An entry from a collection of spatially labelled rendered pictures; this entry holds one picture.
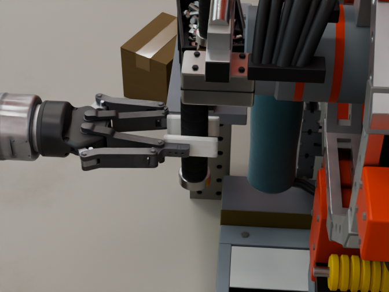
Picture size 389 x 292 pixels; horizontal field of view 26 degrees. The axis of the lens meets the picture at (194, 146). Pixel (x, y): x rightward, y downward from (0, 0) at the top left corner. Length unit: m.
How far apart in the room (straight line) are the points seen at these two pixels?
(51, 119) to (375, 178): 0.42
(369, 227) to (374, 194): 0.04
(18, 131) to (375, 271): 0.60
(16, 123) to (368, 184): 0.45
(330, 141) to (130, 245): 0.80
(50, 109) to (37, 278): 0.99
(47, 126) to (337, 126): 0.56
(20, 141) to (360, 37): 0.47
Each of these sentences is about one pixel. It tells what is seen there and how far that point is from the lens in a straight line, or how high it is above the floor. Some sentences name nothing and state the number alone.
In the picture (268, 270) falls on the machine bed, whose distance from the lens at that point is 1.94.
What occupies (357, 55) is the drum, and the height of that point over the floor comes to 0.89.
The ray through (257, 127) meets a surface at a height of 0.63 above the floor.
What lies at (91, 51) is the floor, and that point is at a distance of 2.72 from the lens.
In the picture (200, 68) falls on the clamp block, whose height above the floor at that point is 0.95.
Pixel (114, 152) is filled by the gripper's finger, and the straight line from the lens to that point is 1.07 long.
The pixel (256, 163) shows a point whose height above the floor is 0.55.
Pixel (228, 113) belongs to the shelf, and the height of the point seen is 0.45.
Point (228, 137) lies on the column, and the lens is 2.04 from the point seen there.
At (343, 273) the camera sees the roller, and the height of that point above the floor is 0.53.
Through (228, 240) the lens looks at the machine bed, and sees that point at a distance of 1.99.
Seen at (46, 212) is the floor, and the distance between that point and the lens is 2.19.
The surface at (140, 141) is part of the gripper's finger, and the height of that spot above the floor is 0.84.
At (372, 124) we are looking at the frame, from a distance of 0.97.
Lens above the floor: 1.56
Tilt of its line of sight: 42 degrees down
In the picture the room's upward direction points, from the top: straight up
